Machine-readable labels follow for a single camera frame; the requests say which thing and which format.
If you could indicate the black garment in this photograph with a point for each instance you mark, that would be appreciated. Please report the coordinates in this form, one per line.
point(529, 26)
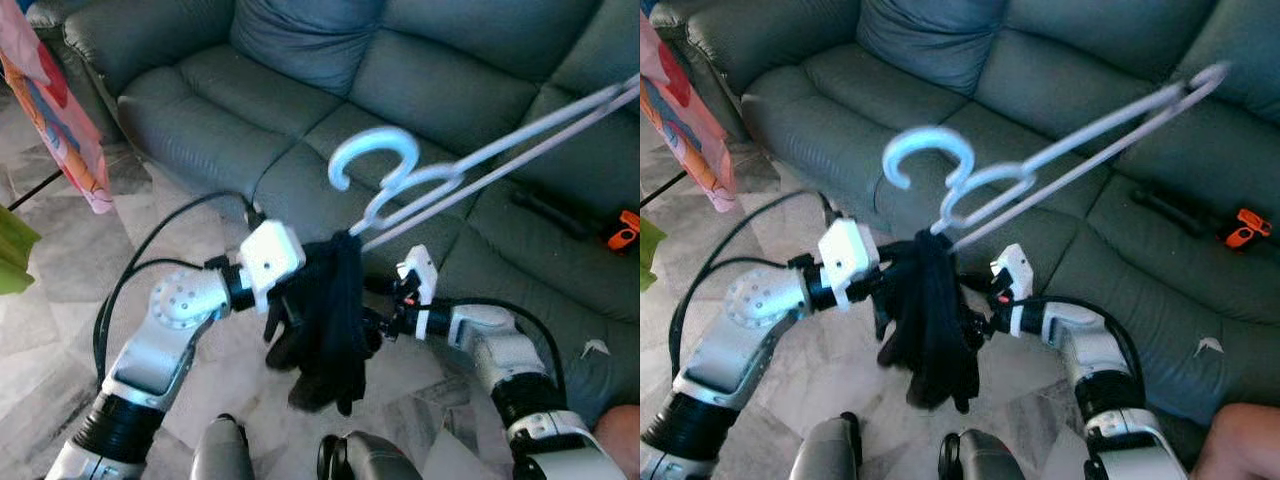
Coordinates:
point(940, 330)
point(335, 330)

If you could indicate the green t-shirt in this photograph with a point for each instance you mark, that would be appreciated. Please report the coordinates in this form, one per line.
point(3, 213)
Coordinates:
point(650, 255)
point(15, 255)

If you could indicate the orange pink printed garment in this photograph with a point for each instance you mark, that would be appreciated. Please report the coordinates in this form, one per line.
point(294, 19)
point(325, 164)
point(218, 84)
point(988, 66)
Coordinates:
point(690, 120)
point(60, 120)

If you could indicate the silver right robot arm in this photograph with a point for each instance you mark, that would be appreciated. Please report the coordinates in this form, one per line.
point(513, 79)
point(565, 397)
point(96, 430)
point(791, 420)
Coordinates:
point(1095, 365)
point(510, 370)

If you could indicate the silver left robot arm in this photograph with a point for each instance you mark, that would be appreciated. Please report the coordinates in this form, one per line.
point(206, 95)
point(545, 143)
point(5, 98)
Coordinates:
point(750, 330)
point(165, 330)

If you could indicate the silver robot right leg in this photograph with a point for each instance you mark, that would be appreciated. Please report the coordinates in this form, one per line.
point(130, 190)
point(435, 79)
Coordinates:
point(990, 460)
point(375, 460)

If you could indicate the silver robot leg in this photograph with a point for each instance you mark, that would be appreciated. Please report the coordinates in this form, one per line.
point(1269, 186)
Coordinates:
point(990, 460)
point(828, 450)
point(375, 460)
point(222, 450)

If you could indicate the silver robot left leg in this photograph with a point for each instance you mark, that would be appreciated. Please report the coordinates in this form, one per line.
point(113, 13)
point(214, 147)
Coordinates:
point(828, 450)
point(222, 450)

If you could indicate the black and orange tool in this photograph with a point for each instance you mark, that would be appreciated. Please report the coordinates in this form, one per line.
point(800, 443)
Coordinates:
point(555, 212)
point(1180, 210)

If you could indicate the dark green sofa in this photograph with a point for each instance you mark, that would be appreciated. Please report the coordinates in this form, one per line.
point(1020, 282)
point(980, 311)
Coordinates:
point(920, 110)
point(300, 110)

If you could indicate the white paper scrap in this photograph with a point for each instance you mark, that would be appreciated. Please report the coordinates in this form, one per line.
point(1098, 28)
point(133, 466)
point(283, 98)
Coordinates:
point(596, 348)

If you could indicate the person's bare knee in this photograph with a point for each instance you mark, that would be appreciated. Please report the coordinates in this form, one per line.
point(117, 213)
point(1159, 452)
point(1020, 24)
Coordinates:
point(1240, 445)
point(620, 445)

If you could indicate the grey-blue sofa cushion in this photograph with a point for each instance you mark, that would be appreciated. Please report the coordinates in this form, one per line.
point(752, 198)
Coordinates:
point(305, 45)
point(930, 45)

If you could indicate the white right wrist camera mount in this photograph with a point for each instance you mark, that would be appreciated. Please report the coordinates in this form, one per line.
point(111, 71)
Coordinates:
point(418, 275)
point(1012, 272)

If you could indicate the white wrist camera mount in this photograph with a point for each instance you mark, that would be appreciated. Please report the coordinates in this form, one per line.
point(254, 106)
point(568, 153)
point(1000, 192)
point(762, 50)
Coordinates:
point(270, 258)
point(418, 275)
point(848, 258)
point(1012, 272)

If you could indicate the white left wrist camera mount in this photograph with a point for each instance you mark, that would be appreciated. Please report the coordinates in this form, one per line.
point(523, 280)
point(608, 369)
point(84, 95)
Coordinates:
point(270, 258)
point(848, 258)

